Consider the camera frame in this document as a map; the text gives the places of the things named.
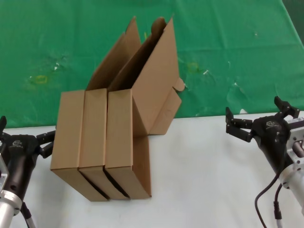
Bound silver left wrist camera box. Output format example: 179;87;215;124
0;152;10;190

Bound green table cloth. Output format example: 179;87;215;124
0;0;304;131

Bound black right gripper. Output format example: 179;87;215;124
225;95;300;174

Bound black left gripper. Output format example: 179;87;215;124
0;115;57;198

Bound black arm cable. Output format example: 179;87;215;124
255;171;286;228
21;201;38;228

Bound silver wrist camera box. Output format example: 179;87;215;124
286;116;304;167
0;152;10;190

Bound brown cardboard box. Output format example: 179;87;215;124
49;16;142;202
104;17;185;200
78;17;166;200

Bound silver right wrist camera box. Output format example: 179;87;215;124
286;116;304;167

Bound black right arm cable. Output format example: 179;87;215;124
255;171;286;228

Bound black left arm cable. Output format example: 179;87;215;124
21;201;38;228

